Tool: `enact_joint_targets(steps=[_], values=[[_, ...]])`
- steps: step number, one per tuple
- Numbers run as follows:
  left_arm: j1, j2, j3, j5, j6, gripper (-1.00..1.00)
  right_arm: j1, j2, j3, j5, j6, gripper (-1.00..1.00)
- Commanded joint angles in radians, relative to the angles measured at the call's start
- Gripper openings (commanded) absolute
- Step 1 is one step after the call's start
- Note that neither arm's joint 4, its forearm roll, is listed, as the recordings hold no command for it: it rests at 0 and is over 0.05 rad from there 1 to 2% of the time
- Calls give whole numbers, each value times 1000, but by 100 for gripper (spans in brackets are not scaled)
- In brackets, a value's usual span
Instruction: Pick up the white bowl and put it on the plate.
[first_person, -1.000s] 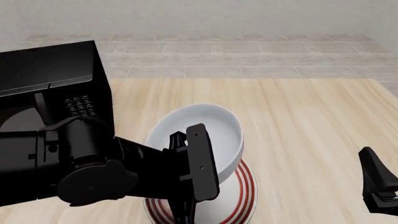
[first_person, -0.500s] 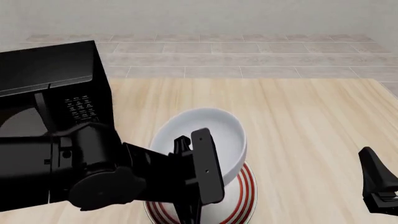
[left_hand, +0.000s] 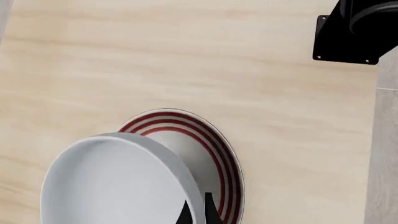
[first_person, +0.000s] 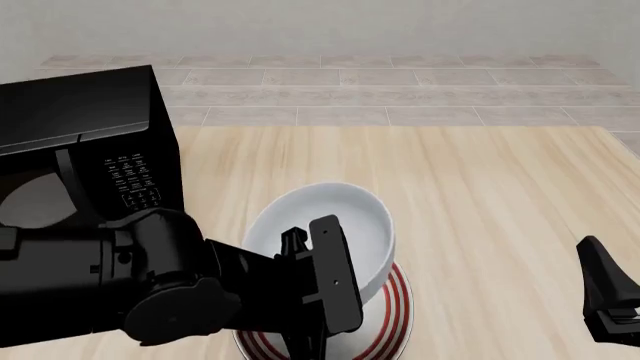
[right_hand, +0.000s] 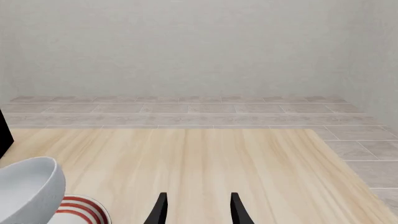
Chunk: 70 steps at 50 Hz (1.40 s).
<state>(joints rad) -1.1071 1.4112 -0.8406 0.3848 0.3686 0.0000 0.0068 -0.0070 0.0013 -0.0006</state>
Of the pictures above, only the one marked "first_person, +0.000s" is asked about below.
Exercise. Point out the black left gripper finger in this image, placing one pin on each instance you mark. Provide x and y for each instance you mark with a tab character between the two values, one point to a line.
302	347

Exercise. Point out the white bowl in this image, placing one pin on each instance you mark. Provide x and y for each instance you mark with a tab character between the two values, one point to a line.
345	210

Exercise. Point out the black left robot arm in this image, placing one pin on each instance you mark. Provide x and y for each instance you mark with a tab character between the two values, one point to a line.
150	255

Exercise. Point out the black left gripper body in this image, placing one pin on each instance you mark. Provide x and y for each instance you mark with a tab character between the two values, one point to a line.
295	292

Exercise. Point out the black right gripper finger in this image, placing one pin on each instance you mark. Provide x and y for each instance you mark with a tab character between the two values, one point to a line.
607	273

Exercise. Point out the black microwave oven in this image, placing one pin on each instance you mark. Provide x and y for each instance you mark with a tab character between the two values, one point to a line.
85	112

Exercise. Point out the white plate with red rings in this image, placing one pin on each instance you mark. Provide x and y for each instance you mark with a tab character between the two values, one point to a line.
401	307

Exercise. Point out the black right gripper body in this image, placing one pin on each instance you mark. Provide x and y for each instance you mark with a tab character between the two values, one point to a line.
615	322

